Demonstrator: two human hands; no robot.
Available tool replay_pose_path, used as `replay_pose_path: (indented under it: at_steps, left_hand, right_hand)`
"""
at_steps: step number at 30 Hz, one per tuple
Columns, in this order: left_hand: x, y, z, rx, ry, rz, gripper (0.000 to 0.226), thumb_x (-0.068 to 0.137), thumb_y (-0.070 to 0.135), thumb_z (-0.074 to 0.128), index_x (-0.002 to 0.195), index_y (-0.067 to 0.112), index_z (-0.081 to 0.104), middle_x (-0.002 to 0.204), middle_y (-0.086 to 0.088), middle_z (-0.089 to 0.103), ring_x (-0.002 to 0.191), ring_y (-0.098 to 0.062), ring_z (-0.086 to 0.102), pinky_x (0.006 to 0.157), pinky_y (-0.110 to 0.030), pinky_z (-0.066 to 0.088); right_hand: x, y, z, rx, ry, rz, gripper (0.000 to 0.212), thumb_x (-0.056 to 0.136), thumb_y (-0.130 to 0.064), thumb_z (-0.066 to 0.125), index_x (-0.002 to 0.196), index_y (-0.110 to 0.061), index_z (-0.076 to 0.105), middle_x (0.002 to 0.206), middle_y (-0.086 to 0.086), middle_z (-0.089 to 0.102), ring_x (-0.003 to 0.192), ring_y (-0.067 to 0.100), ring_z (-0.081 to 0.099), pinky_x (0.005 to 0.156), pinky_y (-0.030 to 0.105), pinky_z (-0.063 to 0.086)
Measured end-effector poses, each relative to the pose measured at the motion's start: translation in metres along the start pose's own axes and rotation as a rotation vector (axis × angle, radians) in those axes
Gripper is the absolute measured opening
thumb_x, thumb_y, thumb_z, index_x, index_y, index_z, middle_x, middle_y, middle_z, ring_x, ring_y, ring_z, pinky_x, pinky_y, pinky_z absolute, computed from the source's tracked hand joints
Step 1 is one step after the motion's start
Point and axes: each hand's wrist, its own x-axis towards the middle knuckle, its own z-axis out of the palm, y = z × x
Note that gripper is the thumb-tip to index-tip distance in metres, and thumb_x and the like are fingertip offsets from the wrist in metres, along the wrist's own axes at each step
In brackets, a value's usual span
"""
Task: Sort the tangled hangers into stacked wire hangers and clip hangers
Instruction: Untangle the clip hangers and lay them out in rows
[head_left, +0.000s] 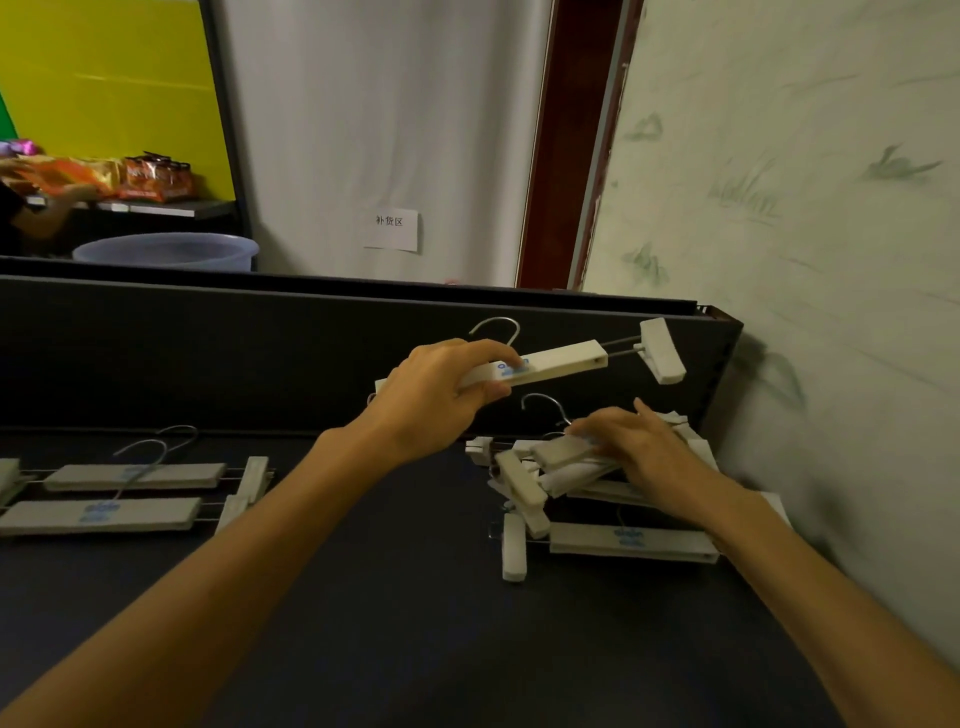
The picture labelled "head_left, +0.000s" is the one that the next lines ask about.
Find orange snack packets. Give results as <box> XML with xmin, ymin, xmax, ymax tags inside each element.
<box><xmin>0</xmin><ymin>153</ymin><xmax>123</xmax><ymax>201</ymax></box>

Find dark red door frame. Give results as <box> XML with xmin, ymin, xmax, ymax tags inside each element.
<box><xmin>515</xmin><ymin>0</ymin><xmax>646</xmax><ymax>292</ymax></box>

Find pack of brown jars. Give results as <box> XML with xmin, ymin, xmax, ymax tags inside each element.
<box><xmin>118</xmin><ymin>151</ymin><xmax>196</xmax><ymax>204</ymax></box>

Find blue plastic basin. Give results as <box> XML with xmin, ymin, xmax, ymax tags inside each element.
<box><xmin>72</xmin><ymin>231</ymin><xmax>261</xmax><ymax>273</ymax></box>

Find white fabric curtain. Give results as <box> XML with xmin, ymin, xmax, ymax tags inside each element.
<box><xmin>213</xmin><ymin>0</ymin><xmax>555</xmax><ymax>288</ymax></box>

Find black metal post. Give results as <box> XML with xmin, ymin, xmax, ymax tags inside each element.
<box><xmin>196</xmin><ymin>0</ymin><xmax>255</xmax><ymax>243</ymax></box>

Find person's right forearm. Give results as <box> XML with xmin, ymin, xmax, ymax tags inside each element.
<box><xmin>701</xmin><ymin>486</ymin><xmax>960</xmax><ymax>728</ymax></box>

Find yellow backdrop sheet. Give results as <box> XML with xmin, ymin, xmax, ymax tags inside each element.
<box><xmin>0</xmin><ymin>0</ymin><xmax>237</xmax><ymax>202</ymax></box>

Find white paper sign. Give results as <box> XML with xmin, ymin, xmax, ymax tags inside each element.
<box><xmin>361</xmin><ymin>207</ymin><xmax>420</xmax><ymax>254</ymax></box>

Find grey shelf board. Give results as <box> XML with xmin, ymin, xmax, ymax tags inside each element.
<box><xmin>24</xmin><ymin>195</ymin><xmax>238</xmax><ymax>221</ymax></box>

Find white clip hanger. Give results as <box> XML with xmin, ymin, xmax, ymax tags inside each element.
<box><xmin>373</xmin><ymin>315</ymin><xmax>688</xmax><ymax>399</ymax></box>
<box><xmin>465</xmin><ymin>433</ymin><xmax>627</xmax><ymax>540</ymax></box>
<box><xmin>520</xmin><ymin>393</ymin><xmax>721</xmax><ymax>474</ymax></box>
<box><xmin>0</xmin><ymin>424</ymin><xmax>276</xmax><ymax>513</ymax></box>
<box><xmin>0</xmin><ymin>438</ymin><xmax>258</xmax><ymax>538</ymax></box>
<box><xmin>487</xmin><ymin>512</ymin><xmax>723</xmax><ymax>585</ymax></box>

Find person's right hand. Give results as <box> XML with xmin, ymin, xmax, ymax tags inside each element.
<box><xmin>566</xmin><ymin>397</ymin><xmax>726</xmax><ymax>528</ymax></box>

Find person's left forearm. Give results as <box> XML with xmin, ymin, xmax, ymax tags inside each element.
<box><xmin>0</xmin><ymin>426</ymin><xmax>399</xmax><ymax>728</ymax></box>

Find black divider panel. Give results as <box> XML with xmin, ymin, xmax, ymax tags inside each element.
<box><xmin>0</xmin><ymin>255</ymin><xmax>745</xmax><ymax>438</ymax></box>

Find person's left hand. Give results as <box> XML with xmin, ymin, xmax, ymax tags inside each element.
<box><xmin>367</xmin><ymin>337</ymin><xmax>523</xmax><ymax>467</ymax></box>

